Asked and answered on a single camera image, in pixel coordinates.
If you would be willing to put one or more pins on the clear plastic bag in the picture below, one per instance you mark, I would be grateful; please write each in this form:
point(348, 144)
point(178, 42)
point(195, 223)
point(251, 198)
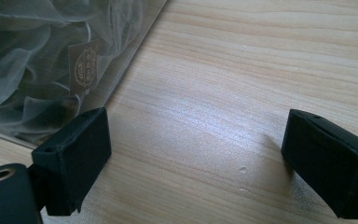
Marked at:
point(43, 62)

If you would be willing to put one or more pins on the pile of mesh tea bags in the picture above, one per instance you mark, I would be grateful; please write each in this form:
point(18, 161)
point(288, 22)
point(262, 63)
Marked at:
point(28, 56)

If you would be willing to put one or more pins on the brown paper tea bag tag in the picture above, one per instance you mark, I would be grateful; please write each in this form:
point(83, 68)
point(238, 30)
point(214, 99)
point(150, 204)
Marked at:
point(83, 67)

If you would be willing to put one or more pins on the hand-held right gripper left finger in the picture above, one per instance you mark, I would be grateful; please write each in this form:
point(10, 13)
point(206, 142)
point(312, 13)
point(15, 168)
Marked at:
point(71, 165)

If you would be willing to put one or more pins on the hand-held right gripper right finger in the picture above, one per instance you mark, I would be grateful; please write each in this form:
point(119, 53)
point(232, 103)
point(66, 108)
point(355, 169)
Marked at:
point(329, 161)

